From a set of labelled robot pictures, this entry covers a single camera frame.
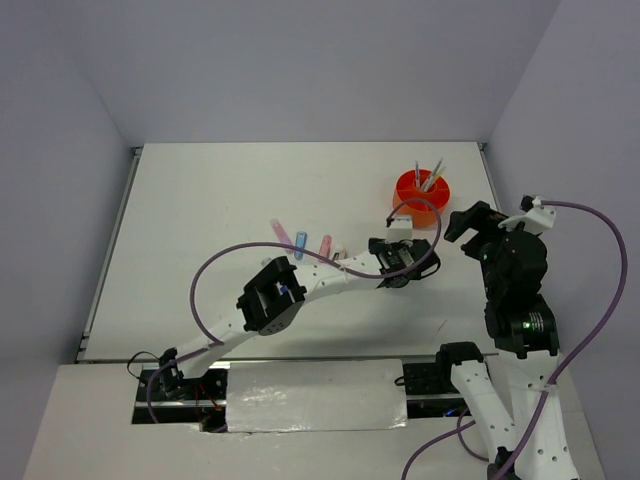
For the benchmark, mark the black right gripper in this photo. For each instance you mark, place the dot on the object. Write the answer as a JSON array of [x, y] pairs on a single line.
[[480, 216]]

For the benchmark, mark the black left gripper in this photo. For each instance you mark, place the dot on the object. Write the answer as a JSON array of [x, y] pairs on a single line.
[[394, 246]]

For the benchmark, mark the clear yellow pen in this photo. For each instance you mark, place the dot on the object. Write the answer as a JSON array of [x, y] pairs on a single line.
[[435, 177]]

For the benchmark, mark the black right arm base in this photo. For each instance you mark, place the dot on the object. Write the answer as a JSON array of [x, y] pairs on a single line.
[[427, 395]]

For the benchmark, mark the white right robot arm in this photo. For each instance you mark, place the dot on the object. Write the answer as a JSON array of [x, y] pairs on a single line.
[[525, 439]]

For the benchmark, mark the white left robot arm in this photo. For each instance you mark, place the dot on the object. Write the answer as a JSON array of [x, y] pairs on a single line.
[[274, 296]]

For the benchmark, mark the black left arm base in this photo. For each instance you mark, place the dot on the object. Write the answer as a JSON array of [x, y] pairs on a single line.
[[170, 398]]

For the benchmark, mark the orange round organizer container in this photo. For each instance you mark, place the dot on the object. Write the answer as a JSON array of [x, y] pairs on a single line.
[[418, 204]]

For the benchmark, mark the silver foil sheet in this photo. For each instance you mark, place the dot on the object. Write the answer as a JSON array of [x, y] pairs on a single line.
[[315, 396]]

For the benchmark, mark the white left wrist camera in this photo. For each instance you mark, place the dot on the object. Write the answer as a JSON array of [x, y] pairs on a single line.
[[399, 228]]

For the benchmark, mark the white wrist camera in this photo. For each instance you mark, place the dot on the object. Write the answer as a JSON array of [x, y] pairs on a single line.
[[535, 219], [399, 228]]

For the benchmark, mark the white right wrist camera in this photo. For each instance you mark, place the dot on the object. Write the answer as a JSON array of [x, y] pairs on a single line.
[[535, 219]]

